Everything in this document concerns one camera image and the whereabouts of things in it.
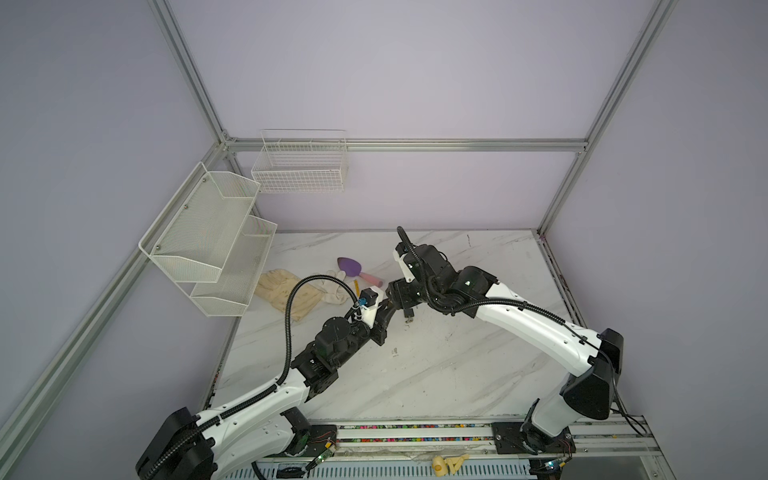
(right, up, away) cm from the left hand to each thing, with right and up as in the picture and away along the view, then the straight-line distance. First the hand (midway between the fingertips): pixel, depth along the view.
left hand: (391, 303), depth 74 cm
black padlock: (+5, -6, +21) cm, 23 cm away
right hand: (0, +4, 0) cm, 4 cm away
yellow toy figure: (+12, -37, -6) cm, 39 cm away
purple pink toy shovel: (-14, +7, +34) cm, 37 cm away
